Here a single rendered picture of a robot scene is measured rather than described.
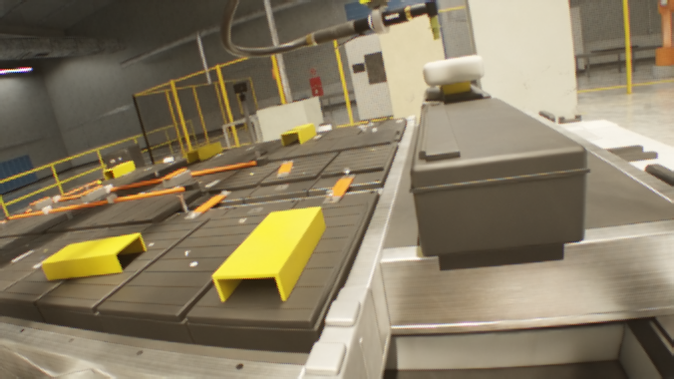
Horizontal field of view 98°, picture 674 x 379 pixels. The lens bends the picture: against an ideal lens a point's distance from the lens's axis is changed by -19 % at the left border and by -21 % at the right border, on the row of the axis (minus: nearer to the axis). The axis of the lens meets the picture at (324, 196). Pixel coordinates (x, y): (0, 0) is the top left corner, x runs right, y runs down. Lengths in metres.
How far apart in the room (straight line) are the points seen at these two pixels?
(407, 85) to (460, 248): 4.66
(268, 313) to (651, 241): 0.38
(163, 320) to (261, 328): 0.12
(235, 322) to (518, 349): 0.38
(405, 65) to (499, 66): 1.19
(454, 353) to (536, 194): 0.29
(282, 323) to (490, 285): 0.22
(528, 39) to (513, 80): 0.53
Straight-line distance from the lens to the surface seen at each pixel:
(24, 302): 0.64
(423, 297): 0.42
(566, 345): 0.56
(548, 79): 5.10
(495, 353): 0.55
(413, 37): 4.96
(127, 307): 0.45
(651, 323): 0.51
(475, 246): 0.34
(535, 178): 0.32
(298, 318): 0.31
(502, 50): 4.95
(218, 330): 0.37
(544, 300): 0.44
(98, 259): 0.57
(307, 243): 0.40
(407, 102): 4.98
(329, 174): 0.75
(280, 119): 5.18
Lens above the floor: 1.18
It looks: 17 degrees down
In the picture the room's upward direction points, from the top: 13 degrees counter-clockwise
